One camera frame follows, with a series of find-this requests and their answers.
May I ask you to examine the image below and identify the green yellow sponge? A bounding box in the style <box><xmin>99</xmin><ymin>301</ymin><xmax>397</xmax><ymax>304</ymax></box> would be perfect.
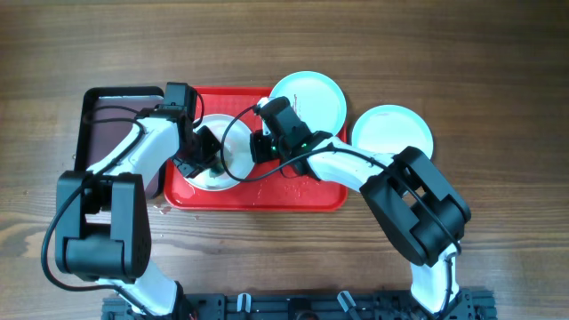
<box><xmin>209</xmin><ymin>162</ymin><xmax>225</xmax><ymax>177</ymax></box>

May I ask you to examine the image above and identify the white plate with red stains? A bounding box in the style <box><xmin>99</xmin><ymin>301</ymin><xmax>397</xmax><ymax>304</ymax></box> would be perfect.
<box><xmin>186</xmin><ymin>114</ymin><xmax>254</xmax><ymax>191</ymax></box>

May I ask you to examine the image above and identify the light blue plate top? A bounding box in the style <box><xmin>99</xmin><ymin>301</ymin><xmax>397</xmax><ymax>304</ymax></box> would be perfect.
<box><xmin>269</xmin><ymin>71</ymin><xmax>348</xmax><ymax>135</ymax></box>

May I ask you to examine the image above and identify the light blue plate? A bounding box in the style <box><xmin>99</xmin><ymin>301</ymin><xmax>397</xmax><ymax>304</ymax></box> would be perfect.
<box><xmin>350</xmin><ymin>105</ymin><xmax>434</xmax><ymax>159</ymax></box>
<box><xmin>269</xmin><ymin>71</ymin><xmax>348</xmax><ymax>135</ymax></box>

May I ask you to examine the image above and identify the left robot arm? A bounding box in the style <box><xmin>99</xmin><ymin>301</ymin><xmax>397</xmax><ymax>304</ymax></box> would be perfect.
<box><xmin>41</xmin><ymin>102</ymin><xmax>205</xmax><ymax>319</ymax></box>

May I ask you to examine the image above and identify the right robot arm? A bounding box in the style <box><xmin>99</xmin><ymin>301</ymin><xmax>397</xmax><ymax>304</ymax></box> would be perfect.
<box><xmin>250</xmin><ymin>123</ymin><xmax>471</xmax><ymax>318</ymax></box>

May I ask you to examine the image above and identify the red plastic tray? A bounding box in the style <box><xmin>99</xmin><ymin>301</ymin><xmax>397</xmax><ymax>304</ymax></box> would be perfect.
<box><xmin>164</xmin><ymin>86</ymin><xmax>349</xmax><ymax>212</ymax></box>

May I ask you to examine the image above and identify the black water tray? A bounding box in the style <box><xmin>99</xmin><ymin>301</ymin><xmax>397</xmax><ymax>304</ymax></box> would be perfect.
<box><xmin>73</xmin><ymin>85</ymin><xmax>168</xmax><ymax>200</ymax></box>

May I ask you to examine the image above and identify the black mounting rail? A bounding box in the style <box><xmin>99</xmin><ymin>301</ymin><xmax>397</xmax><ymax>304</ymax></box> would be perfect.
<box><xmin>100</xmin><ymin>289</ymin><xmax>498</xmax><ymax>320</ymax></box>

